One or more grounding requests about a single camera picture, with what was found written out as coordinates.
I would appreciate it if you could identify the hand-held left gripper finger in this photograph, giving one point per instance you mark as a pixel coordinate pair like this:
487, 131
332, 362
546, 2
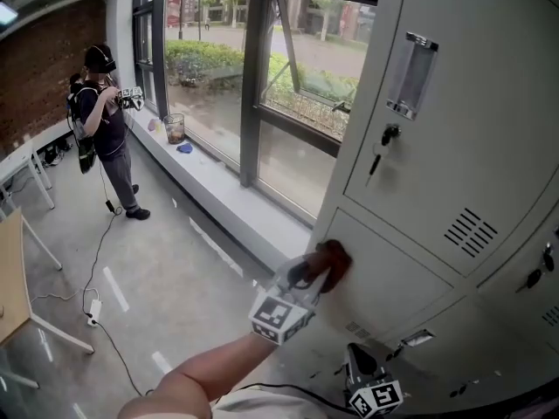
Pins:
284, 273
319, 288

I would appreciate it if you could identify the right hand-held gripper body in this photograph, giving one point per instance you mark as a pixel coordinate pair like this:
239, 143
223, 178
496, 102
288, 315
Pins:
375, 397

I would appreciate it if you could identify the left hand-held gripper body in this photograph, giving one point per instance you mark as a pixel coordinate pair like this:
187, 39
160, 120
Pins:
281, 317

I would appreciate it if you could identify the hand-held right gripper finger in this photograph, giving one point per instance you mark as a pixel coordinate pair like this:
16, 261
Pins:
350, 371
379, 371

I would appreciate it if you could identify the brown knitted cloth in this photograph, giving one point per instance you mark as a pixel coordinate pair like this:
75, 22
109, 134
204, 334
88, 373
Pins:
336, 260

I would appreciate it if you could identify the grey metal locker door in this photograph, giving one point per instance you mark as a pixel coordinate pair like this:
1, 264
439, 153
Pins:
393, 286

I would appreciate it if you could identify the grey metal locker cabinet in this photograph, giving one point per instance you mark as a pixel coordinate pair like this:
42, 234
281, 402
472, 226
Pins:
480, 103

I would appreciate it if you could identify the person's left forearm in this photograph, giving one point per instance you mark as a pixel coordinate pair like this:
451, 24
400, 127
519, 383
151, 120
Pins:
209, 365

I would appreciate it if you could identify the person's white printed t-shirt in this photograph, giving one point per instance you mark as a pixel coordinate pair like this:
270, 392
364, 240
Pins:
271, 406

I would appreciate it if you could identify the grey window sill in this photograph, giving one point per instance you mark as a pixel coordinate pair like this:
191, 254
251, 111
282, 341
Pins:
227, 190

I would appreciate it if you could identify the blue cloth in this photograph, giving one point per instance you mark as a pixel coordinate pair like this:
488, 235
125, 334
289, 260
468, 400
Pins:
185, 148

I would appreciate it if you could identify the clear cup with brown contents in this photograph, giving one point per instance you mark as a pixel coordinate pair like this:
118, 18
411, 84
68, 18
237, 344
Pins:
174, 131

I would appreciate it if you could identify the white power strip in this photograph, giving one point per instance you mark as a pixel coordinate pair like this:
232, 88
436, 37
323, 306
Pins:
94, 310

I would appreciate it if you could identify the purple and yellow object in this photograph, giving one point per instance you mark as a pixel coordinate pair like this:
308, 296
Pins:
153, 125

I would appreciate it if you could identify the green hedge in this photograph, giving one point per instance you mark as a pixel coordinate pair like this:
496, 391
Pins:
205, 59

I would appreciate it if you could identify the light wooden table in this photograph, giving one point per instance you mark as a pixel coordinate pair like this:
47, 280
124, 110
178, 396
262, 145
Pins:
13, 277

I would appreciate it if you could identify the white table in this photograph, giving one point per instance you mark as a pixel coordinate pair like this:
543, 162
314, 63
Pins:
15, 162

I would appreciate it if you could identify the black window frame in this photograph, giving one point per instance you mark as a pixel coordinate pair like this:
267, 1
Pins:
251, 103

